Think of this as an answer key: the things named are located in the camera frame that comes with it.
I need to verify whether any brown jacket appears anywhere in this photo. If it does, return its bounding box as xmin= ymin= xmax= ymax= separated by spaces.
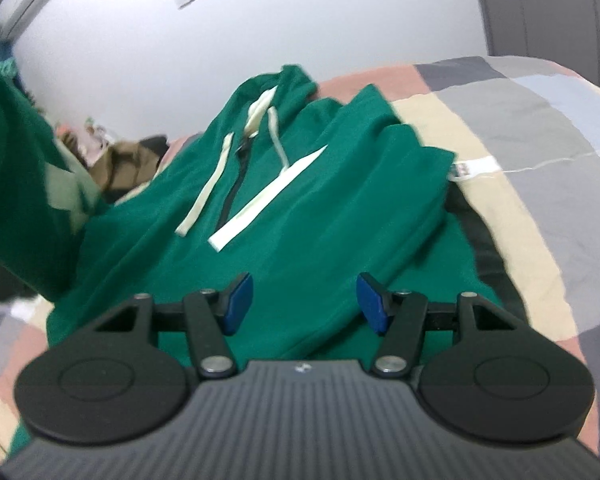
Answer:
xmin=87 ymin=135 xmax=172 ymax=197

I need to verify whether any green hoodie with white print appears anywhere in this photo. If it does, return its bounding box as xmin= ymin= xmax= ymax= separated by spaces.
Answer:
xmin=0 ymin=62 xmax=506 ymax=461

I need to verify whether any patchwork blanket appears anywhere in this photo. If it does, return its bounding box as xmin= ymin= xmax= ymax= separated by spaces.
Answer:
xmin=0 ymin=55 xmax=600 ymax=466

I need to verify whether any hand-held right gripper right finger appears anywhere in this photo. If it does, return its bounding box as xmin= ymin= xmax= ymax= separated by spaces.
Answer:
xmin=356 ymin=272 xmax=531 ymax=380

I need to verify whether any pink object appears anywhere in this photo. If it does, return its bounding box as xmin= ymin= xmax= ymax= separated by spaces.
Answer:
xmin=55 ymin=116 xmax=112 ymax=156

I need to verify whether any black garment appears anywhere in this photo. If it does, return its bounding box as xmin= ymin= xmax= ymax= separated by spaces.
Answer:
xmin=445 ymin=185 xmax=529 ymax=324

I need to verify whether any white fabric label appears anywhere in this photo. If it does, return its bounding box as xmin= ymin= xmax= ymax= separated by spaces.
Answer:
xmin=450 ymin=156 xmax=502 ymax=182

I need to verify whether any grey wardrobe door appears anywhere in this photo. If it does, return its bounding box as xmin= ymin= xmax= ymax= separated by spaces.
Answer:
xmin=467 ymin=0 xmax=600 ymax=93

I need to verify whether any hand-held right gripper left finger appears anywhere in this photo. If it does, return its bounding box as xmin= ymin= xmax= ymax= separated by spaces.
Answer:
xmin=75 ymin=272 xmax=255 ymax=380

